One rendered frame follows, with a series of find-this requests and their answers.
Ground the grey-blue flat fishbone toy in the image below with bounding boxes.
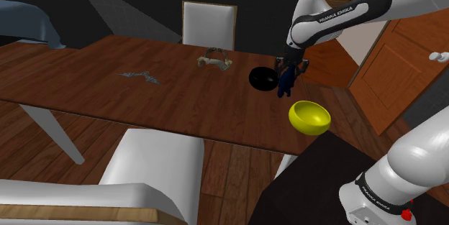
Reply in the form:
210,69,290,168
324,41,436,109
117,70,162,86

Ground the dark blue figure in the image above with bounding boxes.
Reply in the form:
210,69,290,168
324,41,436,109
276,65,295,98

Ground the brown wooden table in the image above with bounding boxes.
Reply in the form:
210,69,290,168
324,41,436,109
0,34,332,180

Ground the blue draped furniture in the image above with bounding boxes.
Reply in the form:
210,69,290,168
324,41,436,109
0,0,67,50

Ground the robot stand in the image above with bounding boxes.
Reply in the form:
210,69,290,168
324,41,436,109
247,131,449,225

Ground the white chair with wooden frame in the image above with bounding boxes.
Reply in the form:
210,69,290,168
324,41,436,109
181,0,238,52
0,128,206,225

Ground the black bowl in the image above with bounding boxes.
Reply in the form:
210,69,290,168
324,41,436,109
248,66,281,92

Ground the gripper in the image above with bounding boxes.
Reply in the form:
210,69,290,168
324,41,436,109
274,46,310,79

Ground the yellow bowl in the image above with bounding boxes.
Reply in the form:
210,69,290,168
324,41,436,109
288,100,332,136

